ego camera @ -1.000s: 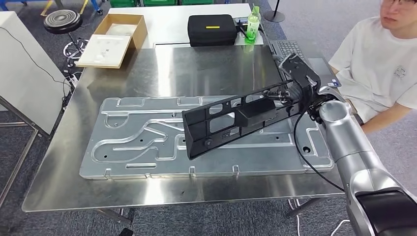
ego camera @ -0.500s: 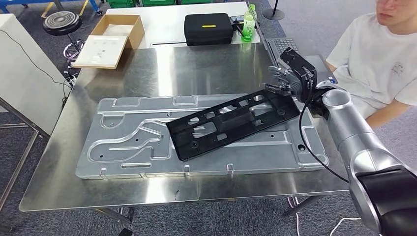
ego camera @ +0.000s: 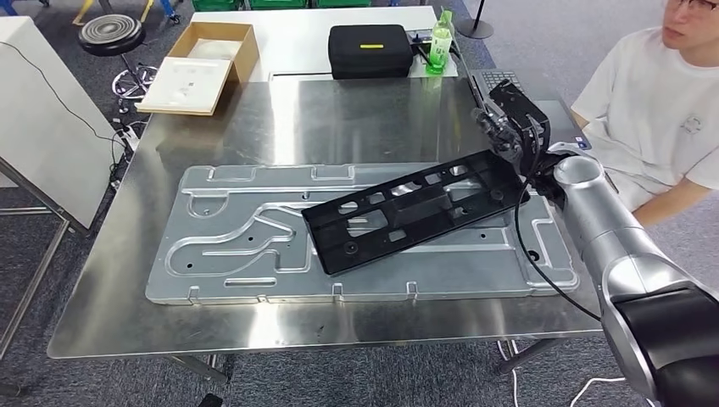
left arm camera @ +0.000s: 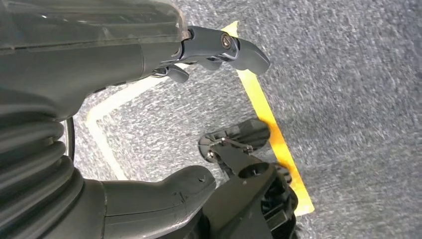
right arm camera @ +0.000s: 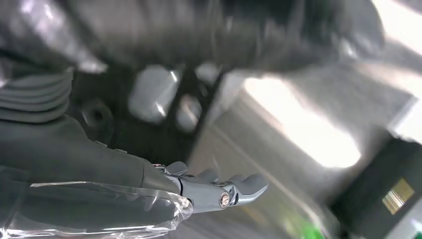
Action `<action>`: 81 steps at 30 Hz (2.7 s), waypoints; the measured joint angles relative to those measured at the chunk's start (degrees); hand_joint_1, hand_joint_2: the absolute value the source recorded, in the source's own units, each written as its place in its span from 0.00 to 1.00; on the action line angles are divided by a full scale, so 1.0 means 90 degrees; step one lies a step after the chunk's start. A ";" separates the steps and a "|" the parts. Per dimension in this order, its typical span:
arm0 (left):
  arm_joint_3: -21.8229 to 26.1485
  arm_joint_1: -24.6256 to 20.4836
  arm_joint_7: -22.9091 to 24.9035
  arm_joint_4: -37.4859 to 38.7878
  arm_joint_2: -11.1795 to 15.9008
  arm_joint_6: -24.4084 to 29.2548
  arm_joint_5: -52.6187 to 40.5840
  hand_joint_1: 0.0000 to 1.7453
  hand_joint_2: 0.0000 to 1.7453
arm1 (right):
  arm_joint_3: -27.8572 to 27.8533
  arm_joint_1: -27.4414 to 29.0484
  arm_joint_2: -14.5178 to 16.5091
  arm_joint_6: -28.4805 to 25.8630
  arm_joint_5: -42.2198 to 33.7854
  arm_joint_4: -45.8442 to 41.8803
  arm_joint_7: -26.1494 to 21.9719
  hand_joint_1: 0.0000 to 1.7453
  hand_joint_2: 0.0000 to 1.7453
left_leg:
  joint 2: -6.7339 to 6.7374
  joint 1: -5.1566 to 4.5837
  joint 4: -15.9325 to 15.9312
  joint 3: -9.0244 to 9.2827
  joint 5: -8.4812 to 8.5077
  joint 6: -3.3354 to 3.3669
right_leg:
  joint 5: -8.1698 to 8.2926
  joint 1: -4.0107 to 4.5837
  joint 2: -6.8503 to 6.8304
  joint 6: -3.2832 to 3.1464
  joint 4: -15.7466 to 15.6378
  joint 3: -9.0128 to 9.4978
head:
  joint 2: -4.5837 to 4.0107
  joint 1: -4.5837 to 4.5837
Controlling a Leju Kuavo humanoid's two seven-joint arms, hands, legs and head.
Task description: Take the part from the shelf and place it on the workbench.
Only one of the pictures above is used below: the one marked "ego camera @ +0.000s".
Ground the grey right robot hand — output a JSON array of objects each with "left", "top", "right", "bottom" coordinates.
[{"left": 471, "top": 105, "right": 530, "bottom": 170}]

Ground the black plastic panel part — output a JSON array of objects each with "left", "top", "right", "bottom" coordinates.
[{"left": 301, "top": 148, "right": 530, "bottom": 276}]

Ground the stainless steel workbench table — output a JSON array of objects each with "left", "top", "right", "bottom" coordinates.
[{"left": 46, "top": 75, "right": 606, "bottom": 386}]

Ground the grey laptop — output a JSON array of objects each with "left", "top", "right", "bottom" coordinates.
[{"left": 471, "top": 68, "right": 592, "bottom": 152}]

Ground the green plastic bottle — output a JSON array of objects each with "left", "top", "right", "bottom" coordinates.
[{"left": 425, "top": 8, "right": 455, "bottom": 77}]

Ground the black pen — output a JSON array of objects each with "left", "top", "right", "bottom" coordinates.
[{"left": 414, "top": 43, "right": 438, "bottom": 70}]

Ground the black stanchion base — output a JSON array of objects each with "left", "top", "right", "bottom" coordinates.
[{"left": 455, "top": 0, "right": 497, "bottom": 41}]

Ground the person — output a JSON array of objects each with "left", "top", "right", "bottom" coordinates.
[{"left": 570, "top": 0, "right": 719, "bottom": 229}]

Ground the black zip case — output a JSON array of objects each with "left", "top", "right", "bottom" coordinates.
[{"left": 327, "top": 24, "right": 415, "bottom": 81}]

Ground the stamped grey metal plate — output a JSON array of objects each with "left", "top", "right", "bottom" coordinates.
[{"left": 144, "top": 163, "right": 581, "bottom": 307}]

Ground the open cardboard box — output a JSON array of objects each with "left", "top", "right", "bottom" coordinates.
[{"left": 134, "top": 21, "right": 260, "bottom": 117}]

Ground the white power strip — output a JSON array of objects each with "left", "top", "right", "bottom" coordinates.
[{"left": 114, "top": 124, "right": 142, "bottom": 153}]

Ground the black round seat stool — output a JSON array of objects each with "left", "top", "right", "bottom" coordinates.
[{"left": 78, "top": 14, "right": 160, "bottom": 103}]

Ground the white panel side table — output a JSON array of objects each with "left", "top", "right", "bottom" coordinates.
[{"left": 0, "top": 15, "right": 129, "bottom": 394}]

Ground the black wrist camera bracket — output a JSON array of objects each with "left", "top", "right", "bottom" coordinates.
[{"left": 519, "top": 129, "right": 568, "bottom": 210}]

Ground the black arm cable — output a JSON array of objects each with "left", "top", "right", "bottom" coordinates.
[{"left": 512, "top": 114, "right": 603, "bottom": 323}]

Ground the white power cable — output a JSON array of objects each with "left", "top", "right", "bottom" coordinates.
[{"left": 497, "top": 339, "right": 658, "bottom": 407}]

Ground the thin black power cable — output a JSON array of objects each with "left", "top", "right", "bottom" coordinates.
[{"left": 0, "top": 40, "right": 129, "bottom": 148}]

